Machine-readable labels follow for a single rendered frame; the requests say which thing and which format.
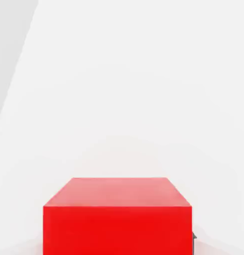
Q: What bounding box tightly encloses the small red cube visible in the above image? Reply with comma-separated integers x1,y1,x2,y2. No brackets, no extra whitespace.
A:
42,177,193,255

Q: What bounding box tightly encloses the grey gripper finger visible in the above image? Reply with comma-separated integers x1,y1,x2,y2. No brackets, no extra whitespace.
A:
192,232,198,255

